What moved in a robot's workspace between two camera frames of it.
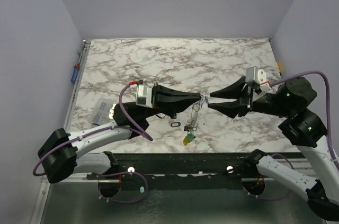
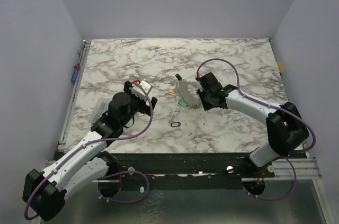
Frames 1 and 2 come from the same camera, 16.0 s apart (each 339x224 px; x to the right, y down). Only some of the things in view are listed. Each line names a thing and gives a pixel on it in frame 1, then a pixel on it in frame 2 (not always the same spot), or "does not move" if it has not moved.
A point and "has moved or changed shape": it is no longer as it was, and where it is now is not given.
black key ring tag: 175,124 does not move
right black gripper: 246,99 -> 205,92
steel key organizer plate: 191,125 -> 188,90
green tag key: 189,136 has moved or changed shape
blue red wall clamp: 76,68 does not move
